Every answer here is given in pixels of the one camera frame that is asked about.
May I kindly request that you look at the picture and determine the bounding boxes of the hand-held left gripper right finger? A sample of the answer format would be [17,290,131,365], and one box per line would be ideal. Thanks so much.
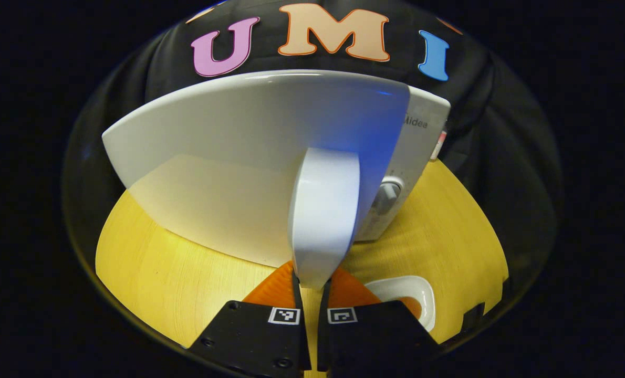
[317,266,442,373]

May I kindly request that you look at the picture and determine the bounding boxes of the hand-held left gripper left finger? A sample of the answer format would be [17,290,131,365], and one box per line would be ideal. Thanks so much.
[189,261,312,376]

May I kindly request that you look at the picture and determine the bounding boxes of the brown glazed donut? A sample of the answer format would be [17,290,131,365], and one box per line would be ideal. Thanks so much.
[397,297,423,320]

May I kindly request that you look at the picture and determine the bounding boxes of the white microwave oven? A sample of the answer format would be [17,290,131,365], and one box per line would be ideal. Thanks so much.
[101,69,451,290]

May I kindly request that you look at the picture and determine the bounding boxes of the white square plate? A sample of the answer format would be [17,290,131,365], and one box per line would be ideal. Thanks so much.
[364,275,437,332]

